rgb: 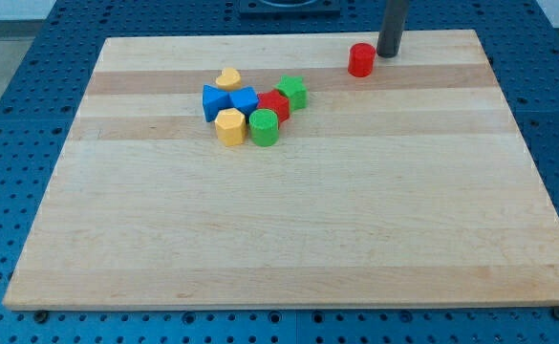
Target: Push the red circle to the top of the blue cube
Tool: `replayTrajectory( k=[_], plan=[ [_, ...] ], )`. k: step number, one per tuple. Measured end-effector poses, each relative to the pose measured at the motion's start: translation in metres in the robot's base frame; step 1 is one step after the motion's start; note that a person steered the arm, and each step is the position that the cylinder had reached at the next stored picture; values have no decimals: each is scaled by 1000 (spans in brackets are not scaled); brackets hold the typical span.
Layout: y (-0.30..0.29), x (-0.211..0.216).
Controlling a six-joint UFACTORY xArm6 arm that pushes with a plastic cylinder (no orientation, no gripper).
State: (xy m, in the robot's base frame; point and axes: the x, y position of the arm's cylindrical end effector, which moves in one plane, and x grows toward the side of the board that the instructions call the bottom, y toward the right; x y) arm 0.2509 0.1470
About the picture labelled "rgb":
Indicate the green star block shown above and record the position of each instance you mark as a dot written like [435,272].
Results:
[293,88]

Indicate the blue triangle block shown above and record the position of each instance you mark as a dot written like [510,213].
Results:
[214,100]

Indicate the yellow hexagon block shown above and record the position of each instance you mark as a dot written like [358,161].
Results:
[231,127]

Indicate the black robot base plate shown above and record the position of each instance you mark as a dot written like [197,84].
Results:
[253,8]

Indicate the black bolt front left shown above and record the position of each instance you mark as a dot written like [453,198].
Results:
[40,317]

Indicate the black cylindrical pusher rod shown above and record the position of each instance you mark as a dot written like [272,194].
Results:
[392,27]

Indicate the red star block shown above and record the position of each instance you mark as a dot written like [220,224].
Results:
[275,101]

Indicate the wooden board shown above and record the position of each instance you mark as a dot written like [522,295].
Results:
[408,188]

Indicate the blue cube block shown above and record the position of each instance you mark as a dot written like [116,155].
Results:
[245,100]

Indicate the yellow heart block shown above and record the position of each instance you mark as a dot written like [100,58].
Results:
[229,79]

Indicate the red cylinder block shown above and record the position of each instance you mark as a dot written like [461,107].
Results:
[361,59]

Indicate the green cylinder block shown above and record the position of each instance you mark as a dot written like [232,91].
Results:
[264,127]

